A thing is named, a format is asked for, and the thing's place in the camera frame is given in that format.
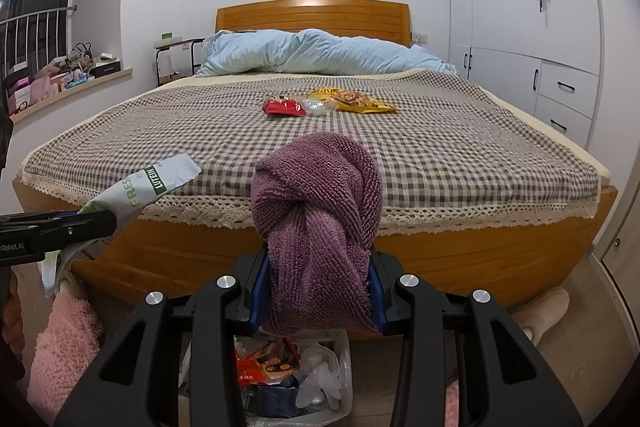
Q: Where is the person's left hand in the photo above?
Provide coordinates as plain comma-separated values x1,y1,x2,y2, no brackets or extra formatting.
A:
0,284,24,358

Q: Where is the green and white printed packet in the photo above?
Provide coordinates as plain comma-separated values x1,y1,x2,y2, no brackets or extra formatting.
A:
42,152,203,300

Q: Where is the light blue duvet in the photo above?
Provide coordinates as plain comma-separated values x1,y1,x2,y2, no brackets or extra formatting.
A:
194,28,457,76

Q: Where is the person's right slipper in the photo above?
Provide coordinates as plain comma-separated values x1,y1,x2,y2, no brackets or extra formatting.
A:
512,287,571,344

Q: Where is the red snack bag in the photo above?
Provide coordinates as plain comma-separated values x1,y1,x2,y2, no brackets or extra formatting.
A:
262,98,307,118

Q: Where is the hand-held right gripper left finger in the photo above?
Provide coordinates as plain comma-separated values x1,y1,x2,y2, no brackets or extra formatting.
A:
52,247,271,427

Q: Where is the clear plastic container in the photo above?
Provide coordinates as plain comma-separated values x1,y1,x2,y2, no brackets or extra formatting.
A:
295,344,347,414

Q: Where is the wooden bed frame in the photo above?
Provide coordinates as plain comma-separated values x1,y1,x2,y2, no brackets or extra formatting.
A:
12,0,619,339

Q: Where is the white window railing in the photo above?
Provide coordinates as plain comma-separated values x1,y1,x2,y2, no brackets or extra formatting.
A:
0,4,81,75

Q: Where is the black box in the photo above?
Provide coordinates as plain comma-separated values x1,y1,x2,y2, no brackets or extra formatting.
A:
92,59,123,77

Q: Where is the black metal bedside rack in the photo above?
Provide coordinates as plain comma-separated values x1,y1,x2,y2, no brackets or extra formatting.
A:
154,38,206,86

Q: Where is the pile of bags and boxes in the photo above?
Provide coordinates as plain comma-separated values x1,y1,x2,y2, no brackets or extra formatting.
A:
2,42,96,115

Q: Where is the person's left leg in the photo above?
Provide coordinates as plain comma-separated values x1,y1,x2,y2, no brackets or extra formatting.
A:
27,294,104,415

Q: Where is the person's left slipper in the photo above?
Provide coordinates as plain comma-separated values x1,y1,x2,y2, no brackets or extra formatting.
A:
56,259,89,300

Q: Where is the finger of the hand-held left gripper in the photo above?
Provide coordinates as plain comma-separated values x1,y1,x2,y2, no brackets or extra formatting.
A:
30,207,118,253
0,212,76,230

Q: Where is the purple towel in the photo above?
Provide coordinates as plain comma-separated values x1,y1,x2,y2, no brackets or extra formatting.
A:
251,132,383,337

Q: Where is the person's slipper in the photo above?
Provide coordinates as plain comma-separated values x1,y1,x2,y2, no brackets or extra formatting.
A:
512,287,571,344
56,259,89,300

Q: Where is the crumpled clear plastic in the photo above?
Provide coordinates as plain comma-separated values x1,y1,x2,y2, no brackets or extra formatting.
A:
302,96,339,116

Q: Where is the white wardrobe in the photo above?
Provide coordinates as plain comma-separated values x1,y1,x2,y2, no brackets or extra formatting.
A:
444,0,617,152

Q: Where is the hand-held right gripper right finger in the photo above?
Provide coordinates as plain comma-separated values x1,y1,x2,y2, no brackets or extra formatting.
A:
367,249,583,427

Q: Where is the trash bin with leaf-print liner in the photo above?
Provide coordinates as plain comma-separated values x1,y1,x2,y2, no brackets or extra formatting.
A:
177,329,354,427

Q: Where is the beige bed sheet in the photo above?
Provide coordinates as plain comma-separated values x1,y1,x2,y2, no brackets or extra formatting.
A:
12,69,612,188

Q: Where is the yellow snack bag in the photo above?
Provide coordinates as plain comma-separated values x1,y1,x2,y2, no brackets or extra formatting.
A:
306,87,398,115

